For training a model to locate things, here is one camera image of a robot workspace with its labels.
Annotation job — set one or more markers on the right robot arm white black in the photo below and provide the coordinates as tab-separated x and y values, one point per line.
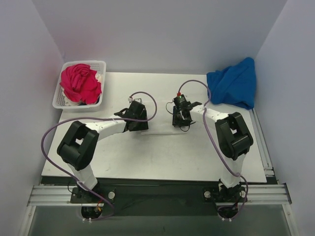
228	133

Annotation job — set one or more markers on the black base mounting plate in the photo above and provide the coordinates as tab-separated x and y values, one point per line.
147	197

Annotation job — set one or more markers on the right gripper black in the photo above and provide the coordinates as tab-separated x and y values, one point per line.
179	120

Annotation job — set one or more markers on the white plastic laundry basket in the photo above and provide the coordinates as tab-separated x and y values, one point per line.
58	100

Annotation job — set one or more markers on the blue t-shirt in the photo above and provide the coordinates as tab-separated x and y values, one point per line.
234	85

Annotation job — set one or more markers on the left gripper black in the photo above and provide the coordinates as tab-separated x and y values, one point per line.
139	123

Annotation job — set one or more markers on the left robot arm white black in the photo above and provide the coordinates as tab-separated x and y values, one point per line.
78	146

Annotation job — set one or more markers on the red pink t-shirt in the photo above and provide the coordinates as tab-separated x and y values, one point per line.
79	83

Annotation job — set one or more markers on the white t-shirt red print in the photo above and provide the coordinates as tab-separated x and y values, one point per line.
162	123

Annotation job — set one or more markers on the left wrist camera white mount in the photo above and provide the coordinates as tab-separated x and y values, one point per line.
130	99

